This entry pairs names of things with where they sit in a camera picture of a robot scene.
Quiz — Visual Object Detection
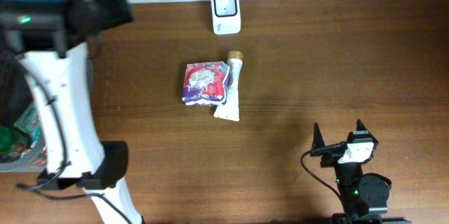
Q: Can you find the white tube gold cap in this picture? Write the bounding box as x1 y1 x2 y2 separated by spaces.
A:
214 51 243 122

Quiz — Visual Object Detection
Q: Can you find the red purple pad pack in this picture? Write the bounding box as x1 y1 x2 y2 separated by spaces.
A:
182 61 230 106

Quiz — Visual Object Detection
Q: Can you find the green Kleenex tissue pack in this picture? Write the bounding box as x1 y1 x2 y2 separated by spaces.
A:
14 103 41 143

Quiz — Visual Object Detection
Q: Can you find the green lid jar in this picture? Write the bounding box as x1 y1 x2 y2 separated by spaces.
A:
0 126 20 154

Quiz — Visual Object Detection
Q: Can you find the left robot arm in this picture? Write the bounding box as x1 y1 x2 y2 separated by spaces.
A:
1 0 144 223

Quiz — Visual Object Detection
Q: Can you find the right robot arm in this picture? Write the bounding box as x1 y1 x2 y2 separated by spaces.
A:
310 120 391 223

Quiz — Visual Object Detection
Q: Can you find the white barcode scanner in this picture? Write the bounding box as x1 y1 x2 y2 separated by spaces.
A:
210 0 241 35

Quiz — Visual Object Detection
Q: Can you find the grey plastic mesh basket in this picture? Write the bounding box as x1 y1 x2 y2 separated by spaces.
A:
1 123 47 173

